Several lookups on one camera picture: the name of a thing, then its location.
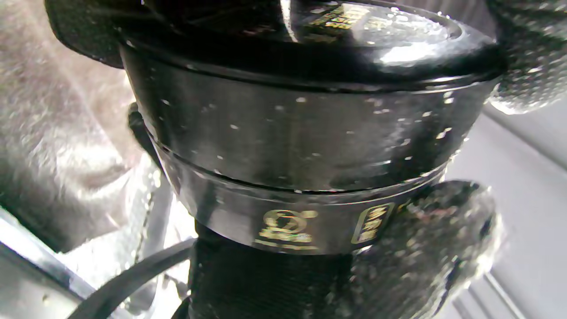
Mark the person's right hand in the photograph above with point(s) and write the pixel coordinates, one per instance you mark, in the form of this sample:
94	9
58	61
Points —
421	248

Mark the person's left hand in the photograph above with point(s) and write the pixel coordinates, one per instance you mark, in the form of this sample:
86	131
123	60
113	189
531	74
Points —
531	53

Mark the black round jar lid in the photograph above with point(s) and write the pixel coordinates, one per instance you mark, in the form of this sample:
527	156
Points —
288	133

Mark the black leather care cream jar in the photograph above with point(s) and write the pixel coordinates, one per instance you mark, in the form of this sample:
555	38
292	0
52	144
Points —
230	221

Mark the brown leather bag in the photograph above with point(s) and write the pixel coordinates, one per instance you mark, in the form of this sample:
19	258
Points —
53	133

